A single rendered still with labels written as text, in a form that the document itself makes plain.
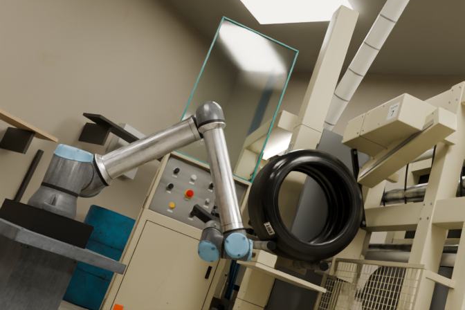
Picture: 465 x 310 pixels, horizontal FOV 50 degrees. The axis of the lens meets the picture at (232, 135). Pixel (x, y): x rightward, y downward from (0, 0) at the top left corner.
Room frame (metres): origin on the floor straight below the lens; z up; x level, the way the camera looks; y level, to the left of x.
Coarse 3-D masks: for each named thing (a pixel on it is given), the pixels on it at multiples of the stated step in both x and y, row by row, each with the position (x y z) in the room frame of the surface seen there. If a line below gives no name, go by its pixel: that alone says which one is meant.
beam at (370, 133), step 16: (400, 96) 2.21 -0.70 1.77; (368, 112) 2.52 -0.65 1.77; (384, 112) 2.33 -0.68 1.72; (400, 112) 2.17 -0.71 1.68; (416, 112) 2.18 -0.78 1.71; (352, 128) 2.67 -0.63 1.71; (368, 128) 2.46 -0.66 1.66; (384, 128) 2.32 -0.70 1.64; (400, 128) 2.25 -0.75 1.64; (416, 128) 2.19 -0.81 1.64; (352, 144) 2.71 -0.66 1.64; (368, 144) 2.62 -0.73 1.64; (384, 144) 2.53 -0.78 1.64
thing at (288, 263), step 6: (246, 234) 2.70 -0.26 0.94; (252, 240) 2.71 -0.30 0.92; (258, 240) 2.72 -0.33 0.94; (270, 252) 2.73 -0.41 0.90; (282, 258) 2.74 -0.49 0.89; (276, 264) 2.74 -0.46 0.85; (282, 264) 2.74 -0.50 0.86; (288, 264) 2.75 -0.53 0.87; (294, 264) 2.75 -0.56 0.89; (294, 270) 2.75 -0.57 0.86; (300, 270) 2.76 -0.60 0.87; (306, 270) 2.76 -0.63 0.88
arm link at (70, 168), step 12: (60, 144) 2.00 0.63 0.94; (60, 156) 1.96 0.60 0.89; (72, 156) 1.96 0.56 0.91; (84, 156) 1.98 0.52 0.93; (48, 168) 1.98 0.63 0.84; (60, 168) 1.95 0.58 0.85; (72, 168) 1.96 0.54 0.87; (84, 168) 2.00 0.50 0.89; (48, 180) 1.96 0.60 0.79; (60, 180) 1.95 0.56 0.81; (72, 180) 1.97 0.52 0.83; (84, 180) 2.04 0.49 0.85
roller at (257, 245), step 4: (256, 244) 2.54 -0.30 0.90; (260, 244) 2.47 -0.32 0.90; (264, 244) 2.40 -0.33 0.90; (268, 244) 2.37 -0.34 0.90; (272, 244) 2.37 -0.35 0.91; (256, 248) 2.57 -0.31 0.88; (260, 248) 2.50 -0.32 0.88; (264, 248) 2.42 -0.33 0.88; (268, 248) 2.37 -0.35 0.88; (272, 248) 2.37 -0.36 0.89
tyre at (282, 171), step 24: (264, 168) 2.47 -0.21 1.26; (288, 168) 2.35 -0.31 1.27; (312, 168) 2.64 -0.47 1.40; (336, 168) 2.39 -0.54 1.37; (264, 192) 2.36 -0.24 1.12; (336, 192) 2.66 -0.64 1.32; (360, 192) 2.44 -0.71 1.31; (264, 216) 2.37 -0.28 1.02; (336, 216) 2.67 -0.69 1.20; (360, 216) 2.43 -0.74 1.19; (264, 240) 2.51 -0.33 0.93; (288, 240) 2.37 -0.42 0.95; (312, 240) 2.67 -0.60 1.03; (336, 240) 2.40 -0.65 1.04
